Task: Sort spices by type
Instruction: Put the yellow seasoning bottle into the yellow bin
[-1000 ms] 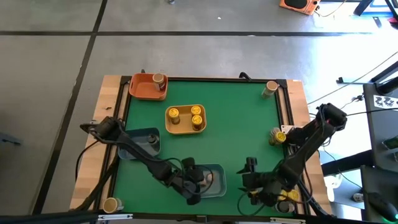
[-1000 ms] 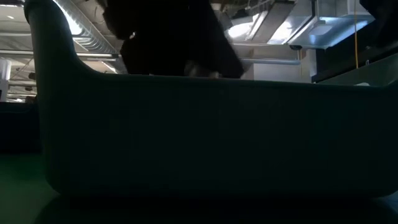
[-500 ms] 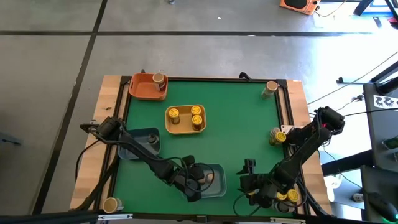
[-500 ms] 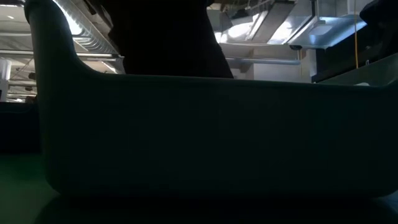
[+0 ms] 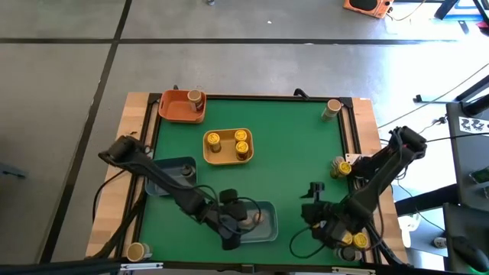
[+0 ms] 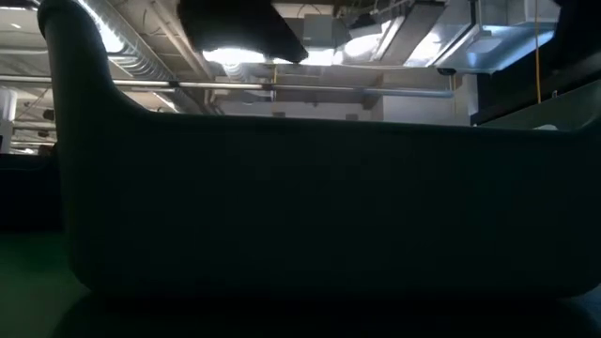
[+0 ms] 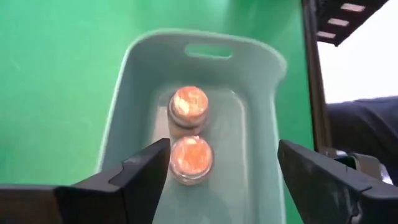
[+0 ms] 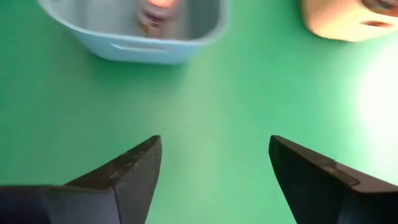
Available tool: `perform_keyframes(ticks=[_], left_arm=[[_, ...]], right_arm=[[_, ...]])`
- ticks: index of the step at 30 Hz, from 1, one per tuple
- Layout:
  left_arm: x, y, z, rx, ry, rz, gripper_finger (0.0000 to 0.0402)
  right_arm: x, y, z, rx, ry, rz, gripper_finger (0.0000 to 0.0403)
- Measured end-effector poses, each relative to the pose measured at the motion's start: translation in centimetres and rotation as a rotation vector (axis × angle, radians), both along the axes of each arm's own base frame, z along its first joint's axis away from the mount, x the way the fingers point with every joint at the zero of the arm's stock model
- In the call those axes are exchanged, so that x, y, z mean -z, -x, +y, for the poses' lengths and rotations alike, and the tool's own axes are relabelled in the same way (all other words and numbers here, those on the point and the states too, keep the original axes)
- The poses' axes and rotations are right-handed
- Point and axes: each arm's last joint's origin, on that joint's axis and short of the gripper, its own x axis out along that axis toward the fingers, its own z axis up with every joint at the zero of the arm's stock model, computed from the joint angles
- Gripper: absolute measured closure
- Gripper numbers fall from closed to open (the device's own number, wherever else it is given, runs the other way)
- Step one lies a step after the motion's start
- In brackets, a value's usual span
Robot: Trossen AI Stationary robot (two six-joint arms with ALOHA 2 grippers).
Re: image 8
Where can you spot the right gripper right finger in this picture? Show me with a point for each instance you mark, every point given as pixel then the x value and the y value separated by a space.
pixel 317 193

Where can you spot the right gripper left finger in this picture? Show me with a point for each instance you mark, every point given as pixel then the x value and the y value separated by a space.
pixel 109 199

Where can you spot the clear pink salt jar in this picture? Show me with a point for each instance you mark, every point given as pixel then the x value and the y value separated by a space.
pixel 158 18

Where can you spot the green table mat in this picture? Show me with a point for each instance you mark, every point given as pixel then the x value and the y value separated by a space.
pixel 217 102

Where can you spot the light blue plastic bin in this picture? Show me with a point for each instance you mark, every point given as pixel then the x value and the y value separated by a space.
pixel 140 51

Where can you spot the yellow plastic bin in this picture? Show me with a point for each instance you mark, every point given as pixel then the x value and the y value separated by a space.
pixel 335 25

